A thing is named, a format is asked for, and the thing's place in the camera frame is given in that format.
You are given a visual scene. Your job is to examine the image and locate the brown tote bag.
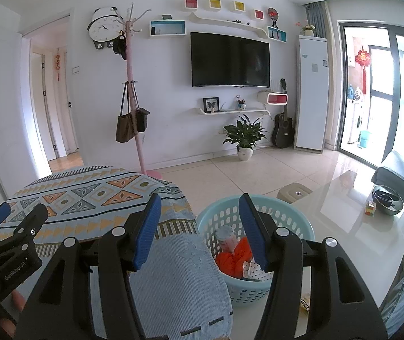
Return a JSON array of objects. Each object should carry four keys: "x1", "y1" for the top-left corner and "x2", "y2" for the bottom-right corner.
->
[{"x1": 115, "y1": 81, "x2": 136, "y2": 144}]

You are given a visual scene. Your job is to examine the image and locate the black hat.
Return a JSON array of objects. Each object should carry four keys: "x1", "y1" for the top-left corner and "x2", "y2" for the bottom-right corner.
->
[{"x1": 113, "y1": 35, "x2": 128, "y2": 61}]

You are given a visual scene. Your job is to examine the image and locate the round red fan ornament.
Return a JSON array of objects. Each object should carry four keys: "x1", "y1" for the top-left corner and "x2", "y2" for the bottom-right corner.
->
[{"x1": 267, "y1": 7, "x2": 280, "y2": 29}]

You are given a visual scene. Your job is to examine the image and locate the clear snack packet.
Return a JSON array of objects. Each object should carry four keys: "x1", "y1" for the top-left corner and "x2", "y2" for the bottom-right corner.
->
[{"x1": 299, "y1": 292, "x2": 313, "y2": 316}]

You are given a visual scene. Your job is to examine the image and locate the white standing air conditioner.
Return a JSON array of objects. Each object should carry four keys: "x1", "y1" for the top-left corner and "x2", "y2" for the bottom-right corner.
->
[{"x1": 293, "y1": 35, "x2": 330, "y2": 154}]

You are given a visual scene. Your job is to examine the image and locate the pink coat rack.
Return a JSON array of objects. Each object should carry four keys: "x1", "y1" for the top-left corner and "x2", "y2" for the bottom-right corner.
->
[{"x1": 119, "y1": 3, "x2": 163, "y2": 179}]

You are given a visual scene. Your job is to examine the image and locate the white washing machine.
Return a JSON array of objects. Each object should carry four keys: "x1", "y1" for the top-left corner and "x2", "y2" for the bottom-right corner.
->
[{"x1": 347, "y1": 101, "x2": 365, "y2": 144}]

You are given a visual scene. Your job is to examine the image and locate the wide blue-lined box shelf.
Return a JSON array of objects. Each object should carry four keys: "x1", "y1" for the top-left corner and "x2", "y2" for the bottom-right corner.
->
[{"x1": 149, "y1": 20, "x2": 187, "y2": 37}]

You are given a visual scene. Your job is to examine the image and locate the panda wall clock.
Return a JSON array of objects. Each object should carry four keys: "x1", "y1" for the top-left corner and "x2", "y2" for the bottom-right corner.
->
[{"x1": 88, "y1": 6, "x2": 126, "y2": 50}]

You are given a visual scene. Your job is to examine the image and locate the potted green plant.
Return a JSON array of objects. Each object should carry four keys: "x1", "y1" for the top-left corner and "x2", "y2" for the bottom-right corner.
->
[{"x1": 222, "y1": 114, "x2": 270, "y2": 162}]

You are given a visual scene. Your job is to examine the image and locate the long white wavy shelf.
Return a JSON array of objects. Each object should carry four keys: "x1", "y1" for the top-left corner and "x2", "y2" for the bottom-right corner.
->
[{"x1": 189, "y1": 10, "x2": 269, "y2": 39}]

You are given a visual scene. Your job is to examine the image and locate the black acoustic guitar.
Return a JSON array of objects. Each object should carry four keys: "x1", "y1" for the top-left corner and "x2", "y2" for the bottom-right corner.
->
[{"x1": 271, "y1": 78, "x2": 295, "y2": 148}]

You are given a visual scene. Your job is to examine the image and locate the white curved wall shelf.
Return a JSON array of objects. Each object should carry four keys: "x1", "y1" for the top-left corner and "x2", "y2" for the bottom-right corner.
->
[{"x1": 199, "y1": 107, "x2": 271, "y2": 117}]

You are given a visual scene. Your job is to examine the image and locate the red knot hanging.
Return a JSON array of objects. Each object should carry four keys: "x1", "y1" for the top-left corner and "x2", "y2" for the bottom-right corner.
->
[{"x1": 355, "y1": 45, "x2": 372, "y2": 94}]

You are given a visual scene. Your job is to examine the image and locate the white door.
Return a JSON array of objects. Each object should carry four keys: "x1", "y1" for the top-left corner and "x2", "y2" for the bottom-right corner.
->
[{"x1": 0, "y1": 23, "x2": 52, "y2": 199}]

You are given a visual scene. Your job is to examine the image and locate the glass sliding door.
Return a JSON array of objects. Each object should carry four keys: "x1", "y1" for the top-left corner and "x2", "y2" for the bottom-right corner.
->
[{"x1": 338, "y1": 21, "x2": 404, "y2": 171}]

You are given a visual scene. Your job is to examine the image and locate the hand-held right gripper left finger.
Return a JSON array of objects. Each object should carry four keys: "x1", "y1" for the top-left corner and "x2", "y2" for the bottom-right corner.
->
[{"x1": 16, "y1": 193, "x2": 162, "y2": 340}]

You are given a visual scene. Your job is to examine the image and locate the grey curtain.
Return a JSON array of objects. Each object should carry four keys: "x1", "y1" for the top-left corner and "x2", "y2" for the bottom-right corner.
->
[{"x1": 304, "y1": 1, "x2": 330, "y2": 39}]

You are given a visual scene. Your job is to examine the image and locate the person's left hand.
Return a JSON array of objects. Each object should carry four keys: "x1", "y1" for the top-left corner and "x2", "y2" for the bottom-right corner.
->
[{"x1": 0, "y1": 288, "x2": 29, "y2": 334}]

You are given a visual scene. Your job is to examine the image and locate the small dark bag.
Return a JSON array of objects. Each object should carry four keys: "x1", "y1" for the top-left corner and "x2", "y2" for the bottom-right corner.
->
[{"x1": 134, "y1": 81, "x2": 151, "y2": 133}]

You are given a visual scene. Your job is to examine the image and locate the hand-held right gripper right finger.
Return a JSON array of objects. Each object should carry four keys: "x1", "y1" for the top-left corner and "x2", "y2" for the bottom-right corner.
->
[{"x1": 238, "y1": 193, "x2": 388, "y2": 340}]

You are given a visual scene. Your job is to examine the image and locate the small blue-lined box shelf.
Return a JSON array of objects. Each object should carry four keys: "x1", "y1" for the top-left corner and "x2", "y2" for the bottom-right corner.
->
[{"x1": 267, "y1": 25, "x2": 287, "y2": 42}]

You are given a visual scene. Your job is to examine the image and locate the red white box shelf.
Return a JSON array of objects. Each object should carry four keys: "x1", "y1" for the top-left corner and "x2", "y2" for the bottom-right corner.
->
[{"x1": 258, "y1": 91, "x2": 289, "y2": 106}]

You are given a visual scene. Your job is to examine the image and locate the black wall television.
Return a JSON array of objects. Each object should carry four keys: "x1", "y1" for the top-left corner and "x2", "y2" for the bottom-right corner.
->
[{"x1": 190, "y1": 31, "x2": 271, "y2": 88}]

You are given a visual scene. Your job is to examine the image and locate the dark glass bowl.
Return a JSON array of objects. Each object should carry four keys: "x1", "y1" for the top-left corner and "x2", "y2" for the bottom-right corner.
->
[{"x1": 371, "y1": 184, "x2": 404, "y2": 216}]

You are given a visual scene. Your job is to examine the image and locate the glass coffee table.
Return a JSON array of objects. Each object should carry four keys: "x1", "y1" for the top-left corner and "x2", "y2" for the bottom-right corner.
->
[{"x1": 294, "y1": 170, "x2": 404, "y2": 312}]

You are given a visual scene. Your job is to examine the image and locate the orange paper cup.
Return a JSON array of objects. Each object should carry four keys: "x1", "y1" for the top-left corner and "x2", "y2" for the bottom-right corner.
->
[{"x1": 216, "y1": 237, "x2": 255, "y2": 280}]

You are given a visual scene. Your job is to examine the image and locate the light blue plastic basket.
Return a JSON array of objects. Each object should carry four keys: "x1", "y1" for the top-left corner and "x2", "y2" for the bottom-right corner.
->
[{"x1": 195, "y1": 194, "x2": 315, "y2": 308}]

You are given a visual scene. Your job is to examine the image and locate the clear plastic bottle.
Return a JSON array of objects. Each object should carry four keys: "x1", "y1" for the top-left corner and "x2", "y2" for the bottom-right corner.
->
[{"x1": 215, "y1": 226, "x2": 240, "y2": 253}]

